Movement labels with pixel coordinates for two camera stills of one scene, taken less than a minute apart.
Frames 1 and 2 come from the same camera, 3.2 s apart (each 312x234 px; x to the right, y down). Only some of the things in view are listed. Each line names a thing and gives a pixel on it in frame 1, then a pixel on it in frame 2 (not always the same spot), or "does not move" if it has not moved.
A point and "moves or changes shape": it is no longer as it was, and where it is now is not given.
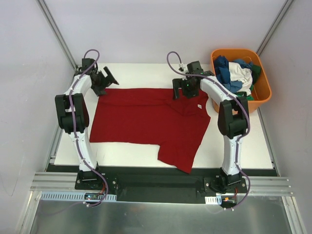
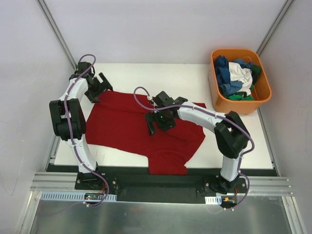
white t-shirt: [237, 73] does not move
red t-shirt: [152, 116] moves or changes shape
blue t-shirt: [223, 74] does not move
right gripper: [182, 83] to [153, 119]
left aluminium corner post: [50, 18] does not move
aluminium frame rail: [264, 186] does not move
